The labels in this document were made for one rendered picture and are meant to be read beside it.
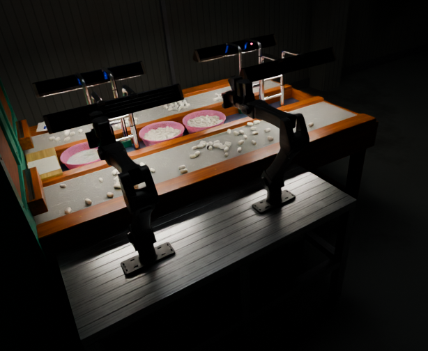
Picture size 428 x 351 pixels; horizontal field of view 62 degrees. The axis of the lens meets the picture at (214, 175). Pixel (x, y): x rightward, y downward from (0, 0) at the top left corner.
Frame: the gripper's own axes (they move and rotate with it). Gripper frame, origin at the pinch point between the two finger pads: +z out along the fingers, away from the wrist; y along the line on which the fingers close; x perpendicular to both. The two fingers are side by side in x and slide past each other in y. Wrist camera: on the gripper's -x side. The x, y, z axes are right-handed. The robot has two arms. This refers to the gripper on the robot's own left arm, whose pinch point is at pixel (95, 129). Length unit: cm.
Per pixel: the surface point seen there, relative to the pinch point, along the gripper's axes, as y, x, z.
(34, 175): 27.4, 19.9, 20.1
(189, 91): -88, 27, 96
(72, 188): 14.4, 32.0, 19.5
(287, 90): -146, 32, 55
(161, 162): -29.4, 32.2, 15.5
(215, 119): -81, 33, 47
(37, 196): 28.4, 20.5, 1.3
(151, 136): -37, 31, 48
